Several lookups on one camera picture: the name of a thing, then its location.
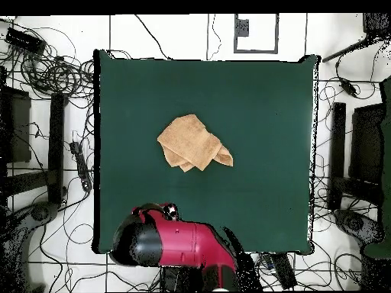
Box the tan terry towel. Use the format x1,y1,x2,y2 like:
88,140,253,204
157,114,234,173

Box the black flat case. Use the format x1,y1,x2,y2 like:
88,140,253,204
0,86,32,164
349,103,386,184

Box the dark green table cloth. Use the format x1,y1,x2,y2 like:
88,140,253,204
92,49,320,256

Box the black power strip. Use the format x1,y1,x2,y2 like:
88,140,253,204
69,140,93,193

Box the black oblong device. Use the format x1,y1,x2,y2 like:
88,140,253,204
270,253,298,290

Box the black stand bar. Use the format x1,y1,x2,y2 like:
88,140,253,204
47,92,66,205
328,101,347,211

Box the small grey square plate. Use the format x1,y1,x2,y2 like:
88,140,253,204
236,18,250,37

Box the black power adapter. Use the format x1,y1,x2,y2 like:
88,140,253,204
338,76,359,98

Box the black box on floor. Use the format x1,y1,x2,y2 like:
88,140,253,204
5,27,47,56

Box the black tripod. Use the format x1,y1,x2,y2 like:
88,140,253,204
322,13,391,63

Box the tangled black cables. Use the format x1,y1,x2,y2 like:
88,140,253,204
0,18,95,101

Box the grey floor frame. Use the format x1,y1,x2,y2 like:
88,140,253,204
233,13,280,55

